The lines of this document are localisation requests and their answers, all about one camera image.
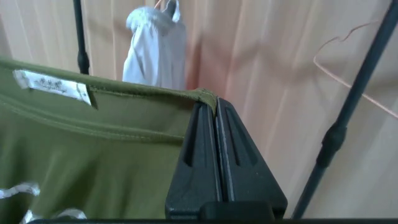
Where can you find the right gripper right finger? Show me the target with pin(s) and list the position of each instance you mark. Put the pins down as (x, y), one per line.
(252, 186)

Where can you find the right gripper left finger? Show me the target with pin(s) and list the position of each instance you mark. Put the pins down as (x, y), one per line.
(192, 186)

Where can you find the olive green garment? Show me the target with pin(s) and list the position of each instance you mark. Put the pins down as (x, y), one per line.
(93, 155)

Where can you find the pale grey shorts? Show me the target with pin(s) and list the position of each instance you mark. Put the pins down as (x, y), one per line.
(155, 56)

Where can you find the black clothes rack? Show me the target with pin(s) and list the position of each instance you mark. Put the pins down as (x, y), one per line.
(334, 137)

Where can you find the pink clothes hanger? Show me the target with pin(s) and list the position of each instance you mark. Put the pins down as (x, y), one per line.
(342, 81)

